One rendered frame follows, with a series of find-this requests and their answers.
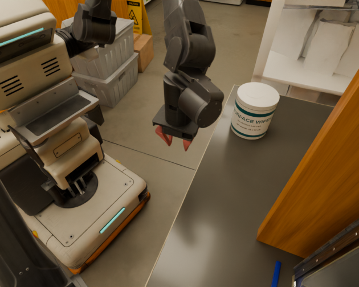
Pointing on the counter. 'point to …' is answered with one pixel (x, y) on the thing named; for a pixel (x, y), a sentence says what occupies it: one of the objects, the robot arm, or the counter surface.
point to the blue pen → (276, 274)
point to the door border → (345, 237)
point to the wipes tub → (253, 110)
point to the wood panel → (327, 177)
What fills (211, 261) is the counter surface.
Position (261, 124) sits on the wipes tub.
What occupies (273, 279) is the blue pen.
